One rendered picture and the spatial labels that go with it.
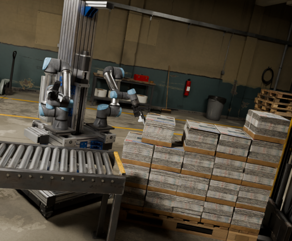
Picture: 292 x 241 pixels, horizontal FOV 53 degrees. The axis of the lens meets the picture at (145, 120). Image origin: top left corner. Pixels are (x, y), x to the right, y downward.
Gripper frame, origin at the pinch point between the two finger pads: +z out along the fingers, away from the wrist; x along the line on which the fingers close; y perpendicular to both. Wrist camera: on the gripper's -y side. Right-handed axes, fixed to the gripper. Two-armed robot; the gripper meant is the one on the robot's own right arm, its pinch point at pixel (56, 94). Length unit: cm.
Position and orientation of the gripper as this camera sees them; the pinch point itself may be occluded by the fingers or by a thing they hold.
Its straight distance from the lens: 229.2
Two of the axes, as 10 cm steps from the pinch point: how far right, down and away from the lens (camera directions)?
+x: -8.8, -2.1, -4.2
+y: -3.0, 9.4, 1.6
